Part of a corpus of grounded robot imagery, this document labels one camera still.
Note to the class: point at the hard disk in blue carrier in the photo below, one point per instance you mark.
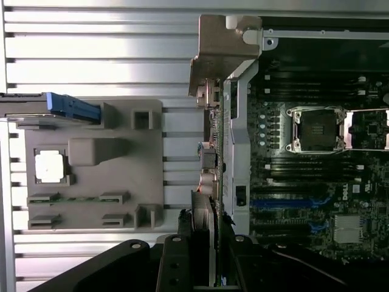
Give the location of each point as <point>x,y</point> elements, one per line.
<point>76,106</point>

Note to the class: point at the silver CPU chip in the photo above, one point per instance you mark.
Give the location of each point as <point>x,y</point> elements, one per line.
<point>50,165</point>

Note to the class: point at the long black expansion slot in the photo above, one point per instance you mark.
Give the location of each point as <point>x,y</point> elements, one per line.
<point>285,189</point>

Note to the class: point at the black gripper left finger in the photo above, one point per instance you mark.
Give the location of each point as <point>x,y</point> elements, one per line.
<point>176,267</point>

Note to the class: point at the CPU socket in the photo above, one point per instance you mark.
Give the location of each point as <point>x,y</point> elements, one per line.
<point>316,129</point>

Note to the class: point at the green motherboard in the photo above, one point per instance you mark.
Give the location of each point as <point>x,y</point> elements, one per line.
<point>349,213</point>

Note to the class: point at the silver chipset heat sink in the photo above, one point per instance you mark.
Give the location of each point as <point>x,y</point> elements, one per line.
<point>348,228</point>

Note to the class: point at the grey plastic parts rack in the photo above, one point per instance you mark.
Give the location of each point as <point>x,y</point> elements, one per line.
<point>121,182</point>

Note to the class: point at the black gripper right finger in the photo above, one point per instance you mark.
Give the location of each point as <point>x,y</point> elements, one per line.
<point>249,267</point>

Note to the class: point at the green RAM stick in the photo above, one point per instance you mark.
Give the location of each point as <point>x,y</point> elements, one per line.
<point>79,199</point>

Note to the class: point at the blue expansion slot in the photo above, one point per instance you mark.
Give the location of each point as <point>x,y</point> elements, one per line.
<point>288,203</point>

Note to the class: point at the black installed RAM stick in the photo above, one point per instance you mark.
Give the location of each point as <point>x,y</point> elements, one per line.
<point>298,180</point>

